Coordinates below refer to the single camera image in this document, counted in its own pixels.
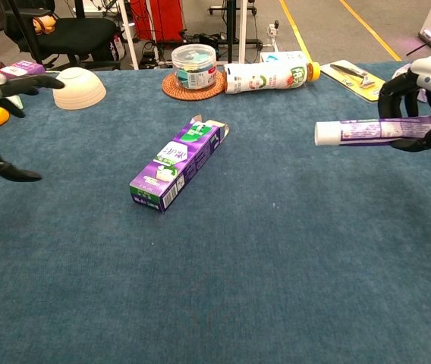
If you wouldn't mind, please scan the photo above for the purple white toothpaste tube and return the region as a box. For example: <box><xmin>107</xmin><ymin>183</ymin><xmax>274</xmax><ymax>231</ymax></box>
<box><xmin>313</xmin><ymin>115</ymin><xmax>431</xmax><ymax>149</ymax></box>

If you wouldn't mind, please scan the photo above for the purple toothpaste carton box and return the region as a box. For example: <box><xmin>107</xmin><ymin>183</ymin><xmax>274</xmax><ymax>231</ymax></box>
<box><xmin>129</xmin><ymin>114</ymin><xmax>231</xmax><ymax>213</ymax></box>

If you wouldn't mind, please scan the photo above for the small purple box left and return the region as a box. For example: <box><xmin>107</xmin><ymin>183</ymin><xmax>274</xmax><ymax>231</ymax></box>
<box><xmin>0</xmin><ymin>60</ymin><xmax>46</xmax><ymax>77</ymax></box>

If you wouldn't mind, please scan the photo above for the white bottle yellow cap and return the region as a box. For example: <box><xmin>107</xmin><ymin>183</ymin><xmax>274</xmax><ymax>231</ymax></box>
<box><xmin>223</xmin><ymin>61</ymin><xmax>322</xmax><ymax>96</ymax></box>

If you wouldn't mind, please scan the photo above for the small purple white carton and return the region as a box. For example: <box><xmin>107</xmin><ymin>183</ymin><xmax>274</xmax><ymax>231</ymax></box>
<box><xmin>391</xmin><ymin>63</ymin><xmax>429</xmax><ymax>104</ymax></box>

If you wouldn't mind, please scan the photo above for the brown yellow plush toy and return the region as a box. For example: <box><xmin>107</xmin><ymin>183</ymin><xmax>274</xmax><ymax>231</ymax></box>
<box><xmin>32</xmin><ymin>15</ymin><xmax>57</xmax><ymax>36</ymax></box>

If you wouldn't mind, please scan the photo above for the razor on yellow card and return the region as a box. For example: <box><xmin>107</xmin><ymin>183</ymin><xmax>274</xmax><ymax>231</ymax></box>
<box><xmin>320</xmin><ymin>59</ymin><xmax>387</xmax><ymax>102</ymax></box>

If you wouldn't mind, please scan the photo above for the white upturned bowl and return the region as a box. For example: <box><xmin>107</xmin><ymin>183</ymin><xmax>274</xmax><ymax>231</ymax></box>
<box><xmin>52</xmin><ymin>67</ymin><xmax>108</xmax><ymax>111</ymax></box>

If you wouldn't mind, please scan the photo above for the black office chair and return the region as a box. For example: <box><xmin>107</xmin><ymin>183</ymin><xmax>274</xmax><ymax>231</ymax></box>
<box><xmin>2</xmin><ymin>0</ymin><xmax>121</xmax><ymax>71</ymax></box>

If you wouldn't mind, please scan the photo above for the white black printed bag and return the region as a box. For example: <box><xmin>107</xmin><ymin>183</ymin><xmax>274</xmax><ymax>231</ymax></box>
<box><xmin>109</xmin><ymin>33</ymin><xmax>127</xmax><ymax>61</ymax></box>

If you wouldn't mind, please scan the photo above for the white tissue pack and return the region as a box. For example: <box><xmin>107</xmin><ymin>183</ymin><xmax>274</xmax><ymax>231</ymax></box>
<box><xmin>260</xmin><ymin>50</ymin><xmax>310</xmax><ymax>64</ymax></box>

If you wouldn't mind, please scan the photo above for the white power strip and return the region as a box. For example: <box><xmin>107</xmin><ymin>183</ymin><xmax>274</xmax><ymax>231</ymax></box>
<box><xmin>267</xmin><ymin>19</ymin><xmax>280</xmax><ymax>52</ymax></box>

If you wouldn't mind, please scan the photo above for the round woven coaster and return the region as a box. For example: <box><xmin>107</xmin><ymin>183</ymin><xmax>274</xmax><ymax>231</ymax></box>
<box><xmin>161</xmin><ymin>71</ymin><xmax>228</xmax><ymax>102</ymax></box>

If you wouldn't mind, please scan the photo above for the red cabinet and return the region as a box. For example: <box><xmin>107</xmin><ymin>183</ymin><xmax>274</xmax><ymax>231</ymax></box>
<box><xmin>130</xmin><ymin>0</ymin><xmax>186</xmax><ymax>43</ymax></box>

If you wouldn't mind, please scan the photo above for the clear plastic jar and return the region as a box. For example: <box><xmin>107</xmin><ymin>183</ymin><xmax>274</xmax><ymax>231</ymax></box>
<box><xmin>171</xmin><ymin>43</ymin><xmax>219</xmax><ymax>90</ymax></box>

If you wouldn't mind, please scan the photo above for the black wheeled stand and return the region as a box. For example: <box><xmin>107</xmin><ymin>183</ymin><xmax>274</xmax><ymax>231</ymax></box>
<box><xmin>208</xmin><ymin>0</ymin><xmax>264</xmax><ymax>64</ymax></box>

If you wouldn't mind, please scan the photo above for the blue table cloth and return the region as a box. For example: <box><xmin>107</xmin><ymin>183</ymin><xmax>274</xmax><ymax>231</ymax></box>
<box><xmin>0</xmin><ymin>60</ymin><xmax>431</xmax><ymax>364</ymax></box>

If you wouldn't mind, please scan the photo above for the white metal post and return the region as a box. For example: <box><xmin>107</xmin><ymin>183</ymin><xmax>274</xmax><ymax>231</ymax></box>
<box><xmin>118</xmin><ymin>0</ymin><xmax>140</xmax><ymax>71</ymax></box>
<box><xmin>238</xmin><ymin>0</ymin><xmax>250</xmax><ymax>64</ymax></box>

